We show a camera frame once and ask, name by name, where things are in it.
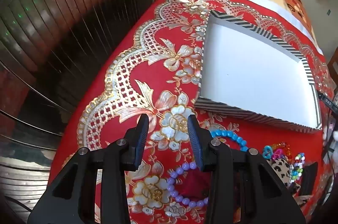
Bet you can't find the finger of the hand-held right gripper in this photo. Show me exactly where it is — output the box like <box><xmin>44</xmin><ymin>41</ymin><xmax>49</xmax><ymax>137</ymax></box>
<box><xmin>318</xmin><ymin>91</ymin><xmax>338</xmax><ymax>112</ymax></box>

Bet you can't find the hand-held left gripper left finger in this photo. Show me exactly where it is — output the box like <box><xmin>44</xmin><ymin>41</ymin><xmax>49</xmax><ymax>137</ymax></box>
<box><xmin>28</xmin><ymin>114</ymin><xmax>150</xmax><ymax>224</ymax></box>

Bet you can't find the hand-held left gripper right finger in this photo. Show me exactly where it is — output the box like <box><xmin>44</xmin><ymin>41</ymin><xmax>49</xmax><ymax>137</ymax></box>
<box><xmin>187</xmin><ymin>114</ymin><xmax>306</xmax><ymax>224</ymax></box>

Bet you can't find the blue bead bracelet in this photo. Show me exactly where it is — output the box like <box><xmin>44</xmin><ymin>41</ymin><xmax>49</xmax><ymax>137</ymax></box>
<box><xmin>210</xmin><ymin>129</ymin><xmax>249</xmax><ymax>153</ymax></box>

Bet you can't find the dark red hair bow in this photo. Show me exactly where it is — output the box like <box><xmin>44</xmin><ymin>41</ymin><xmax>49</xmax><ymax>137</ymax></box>
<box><xmin>182</xmin><ymin>170</ymin><xmax>212</xmax><ymax>201</ymax></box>

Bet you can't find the purple bead bracelet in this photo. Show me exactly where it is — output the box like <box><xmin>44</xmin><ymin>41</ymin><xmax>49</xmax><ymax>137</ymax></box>
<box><xmin>167</xmin><ymin>161</ymin><xmax>210</xmax><ymax>208</ymax></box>

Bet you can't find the striped cardboard tray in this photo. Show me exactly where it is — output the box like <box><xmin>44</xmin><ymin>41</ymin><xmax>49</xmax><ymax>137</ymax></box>
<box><xmin>194</xmin><ymin>10</ymin><xmax>323</xmax><ymax>134</ymax></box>

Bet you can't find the red gold floral tablecloth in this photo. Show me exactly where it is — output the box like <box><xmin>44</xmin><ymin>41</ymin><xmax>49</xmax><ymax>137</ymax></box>
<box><xmin>54</xmin><ymin>0</ymin><xmax>336</xmax><ymax>224</ymax></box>

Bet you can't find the black flat box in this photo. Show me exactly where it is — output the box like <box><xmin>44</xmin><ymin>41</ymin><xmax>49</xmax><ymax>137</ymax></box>
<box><xmin>300</xmin><ymin>162</ymin><xmax>319</xmax><ymax>196</ymax></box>

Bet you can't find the wooden slatted door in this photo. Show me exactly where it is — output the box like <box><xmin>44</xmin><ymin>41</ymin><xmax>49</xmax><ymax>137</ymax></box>
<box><xmin>0</xmin><ymin>0</ymin><xmax>183</xmax><ymax>214</ymax></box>

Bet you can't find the multicoloured round bead bracelet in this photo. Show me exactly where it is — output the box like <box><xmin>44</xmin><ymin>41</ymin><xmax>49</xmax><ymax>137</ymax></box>
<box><xmin>289</xmin><ymin>152</ymin><xmax>306</xmax><ymax>184</ymax></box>

